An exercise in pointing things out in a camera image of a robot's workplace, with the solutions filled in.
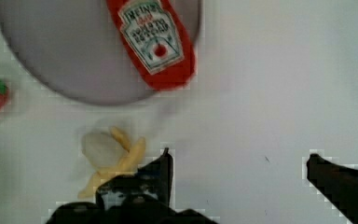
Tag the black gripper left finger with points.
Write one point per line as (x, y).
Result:
(141, 198)

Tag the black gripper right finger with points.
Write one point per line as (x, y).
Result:
(337, 183)

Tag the purple round plate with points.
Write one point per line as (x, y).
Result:
(74, 48)

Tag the peeled toy banana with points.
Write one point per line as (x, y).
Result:
(110, 154)

